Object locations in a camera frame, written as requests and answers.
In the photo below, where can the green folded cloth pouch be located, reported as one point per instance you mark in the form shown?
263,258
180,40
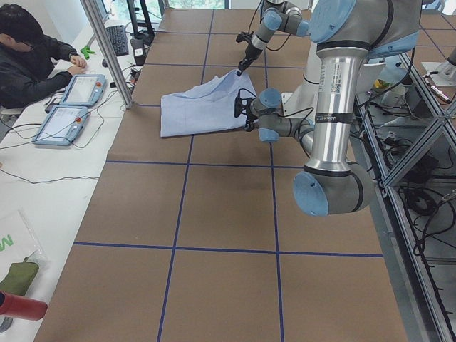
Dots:
19,278

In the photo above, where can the clear plastic bag green print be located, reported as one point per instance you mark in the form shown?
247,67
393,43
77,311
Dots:
19,242

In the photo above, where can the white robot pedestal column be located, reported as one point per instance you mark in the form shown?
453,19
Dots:
304,98

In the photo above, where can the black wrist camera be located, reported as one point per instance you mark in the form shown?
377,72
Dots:
242,105
244,37

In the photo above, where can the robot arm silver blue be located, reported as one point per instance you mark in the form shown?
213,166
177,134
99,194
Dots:
275,16
346,34

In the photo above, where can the black box white label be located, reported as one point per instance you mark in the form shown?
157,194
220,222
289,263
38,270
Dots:
139,52

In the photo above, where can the light blue striped shirt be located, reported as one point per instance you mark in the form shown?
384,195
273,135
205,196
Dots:
204,108

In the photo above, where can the person in black jacket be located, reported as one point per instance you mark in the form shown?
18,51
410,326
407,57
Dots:
33,65

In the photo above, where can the red cylinder bottle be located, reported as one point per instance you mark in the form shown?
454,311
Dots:
22,307

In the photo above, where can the aluminium frame post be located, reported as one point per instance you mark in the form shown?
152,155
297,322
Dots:
98,27

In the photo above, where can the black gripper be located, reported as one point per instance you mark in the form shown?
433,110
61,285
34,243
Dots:
249,117
247,57

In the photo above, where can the green plastic toy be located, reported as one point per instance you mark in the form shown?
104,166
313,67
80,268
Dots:
87,52

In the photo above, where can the lower blue teach pendant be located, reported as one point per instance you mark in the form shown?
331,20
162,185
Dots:
62,126

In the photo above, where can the blue teach pendant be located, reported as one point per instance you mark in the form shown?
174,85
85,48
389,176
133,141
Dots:
62,126
84,90

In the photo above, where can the upper blue teach pendant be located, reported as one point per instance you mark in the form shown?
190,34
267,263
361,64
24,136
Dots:
84,90

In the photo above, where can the black keyboard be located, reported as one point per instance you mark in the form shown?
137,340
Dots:
118,39

